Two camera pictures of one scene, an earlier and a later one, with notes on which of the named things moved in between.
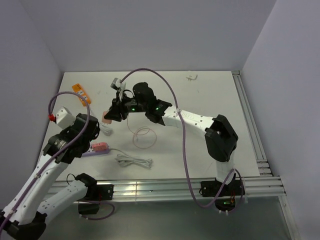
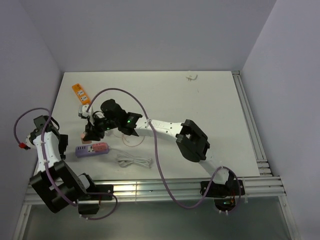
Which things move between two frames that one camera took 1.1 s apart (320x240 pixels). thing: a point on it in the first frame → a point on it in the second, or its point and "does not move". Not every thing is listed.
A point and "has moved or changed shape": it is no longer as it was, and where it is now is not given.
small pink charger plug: (105, 121) has moved or changed shape
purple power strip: (90, 152) does not move
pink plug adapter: (102, 146) does not move
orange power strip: (78, 89) does not move
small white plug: (190, 77) does not move
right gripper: (118, 107) → (93, 131)
